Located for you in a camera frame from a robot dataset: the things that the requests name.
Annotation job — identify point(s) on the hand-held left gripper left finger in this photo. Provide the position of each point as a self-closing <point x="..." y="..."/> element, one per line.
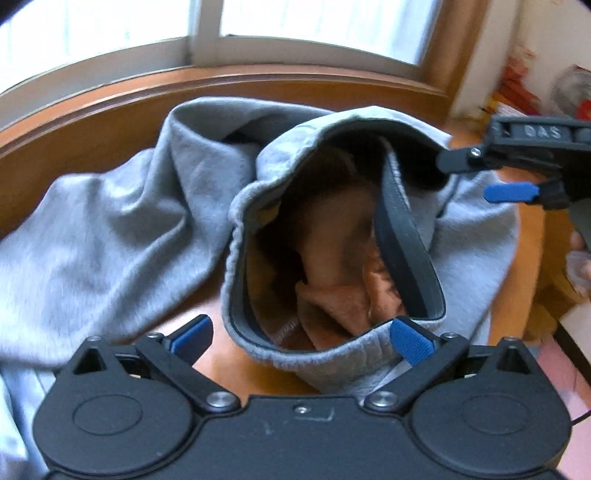
<point x="191" y="334"/>

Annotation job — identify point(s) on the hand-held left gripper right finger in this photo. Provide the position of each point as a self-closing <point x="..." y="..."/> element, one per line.
<point x="408" y="341"/>

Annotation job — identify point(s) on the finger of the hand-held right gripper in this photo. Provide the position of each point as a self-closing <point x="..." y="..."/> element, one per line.
<point x="510" y="192"/>
<point x="461" y="159"/>

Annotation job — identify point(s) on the grey fleece-lined pants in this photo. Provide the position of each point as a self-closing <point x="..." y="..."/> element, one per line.
<point x="115" y="230"/>

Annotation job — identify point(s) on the person's right hand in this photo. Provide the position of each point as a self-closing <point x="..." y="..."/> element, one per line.
<point x="582" y="270"/>

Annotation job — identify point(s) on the white fan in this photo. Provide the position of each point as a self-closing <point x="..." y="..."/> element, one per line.
<point x="572" y="92"/>

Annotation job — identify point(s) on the red and yellow bag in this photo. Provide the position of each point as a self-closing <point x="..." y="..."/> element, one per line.
<point x="512" y="87"/>

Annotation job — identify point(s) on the white framed window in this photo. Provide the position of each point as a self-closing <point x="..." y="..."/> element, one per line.
<point x="323" y="27"/>

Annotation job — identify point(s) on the wooden window sill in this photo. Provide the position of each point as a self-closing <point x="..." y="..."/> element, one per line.
<point x="69" y="124"/>

